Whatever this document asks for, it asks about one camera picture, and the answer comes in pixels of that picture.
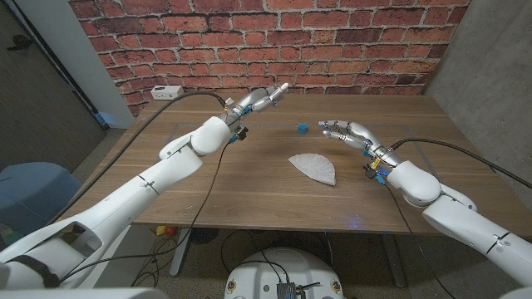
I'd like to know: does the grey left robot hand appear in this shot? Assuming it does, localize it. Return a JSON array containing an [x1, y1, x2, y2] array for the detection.
[[226, 81, 290, 124]]

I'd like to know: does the white paper coffee filter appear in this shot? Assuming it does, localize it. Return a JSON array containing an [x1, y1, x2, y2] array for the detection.
[[287, 152, 337, 187]]

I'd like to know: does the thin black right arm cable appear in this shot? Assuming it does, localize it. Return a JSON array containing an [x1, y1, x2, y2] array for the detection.
[[382, 184, 458, 299]]

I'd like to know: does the black door handle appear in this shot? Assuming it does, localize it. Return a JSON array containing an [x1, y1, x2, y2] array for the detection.
[[6, 33, 34, 51]]

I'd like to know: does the white power strip box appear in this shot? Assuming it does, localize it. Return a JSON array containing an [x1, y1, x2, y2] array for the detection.
[[150, 85, 185, 101]]

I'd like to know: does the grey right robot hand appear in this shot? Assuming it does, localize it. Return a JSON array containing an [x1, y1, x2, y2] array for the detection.
[[318, 119, 403, 168]]

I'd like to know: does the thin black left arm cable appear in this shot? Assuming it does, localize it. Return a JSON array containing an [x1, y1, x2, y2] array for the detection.
[[62, 139, 232, 283]]

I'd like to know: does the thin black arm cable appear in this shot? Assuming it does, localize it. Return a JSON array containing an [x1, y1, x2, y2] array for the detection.
[[382, 184, 458, 299], [62, 139, 232, 283]]

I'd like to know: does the red brick print backdrop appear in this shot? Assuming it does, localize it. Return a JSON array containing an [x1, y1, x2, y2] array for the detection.
[[68, 0, 470, 117]]

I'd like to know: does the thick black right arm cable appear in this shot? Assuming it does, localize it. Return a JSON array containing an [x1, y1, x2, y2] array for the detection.
[[388, 137, 532, 191]]

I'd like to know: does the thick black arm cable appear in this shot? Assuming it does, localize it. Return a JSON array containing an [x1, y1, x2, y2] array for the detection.
[[388, 137, 532, 191], [45, 90, 228, 225]]

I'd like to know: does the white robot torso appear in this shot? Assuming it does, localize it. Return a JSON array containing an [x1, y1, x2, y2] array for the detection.
[[223, 247, 346, 299]]

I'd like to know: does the black cable over torso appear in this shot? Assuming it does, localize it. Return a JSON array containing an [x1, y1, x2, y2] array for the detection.
[[219, 229, 292, 286]]

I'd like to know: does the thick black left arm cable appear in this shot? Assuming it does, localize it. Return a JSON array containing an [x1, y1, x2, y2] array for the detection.
[[45, 90, 228, 225]]

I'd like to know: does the grey table leg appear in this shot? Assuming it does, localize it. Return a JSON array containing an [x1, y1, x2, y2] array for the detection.
[[169, 227, 193, 278], [380, 233, 407, 288]]

